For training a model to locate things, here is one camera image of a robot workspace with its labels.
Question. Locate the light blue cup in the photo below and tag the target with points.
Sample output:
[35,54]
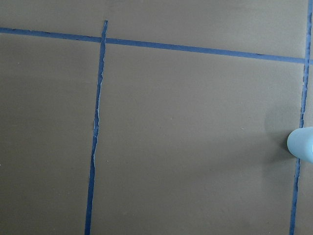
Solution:
[300,143]

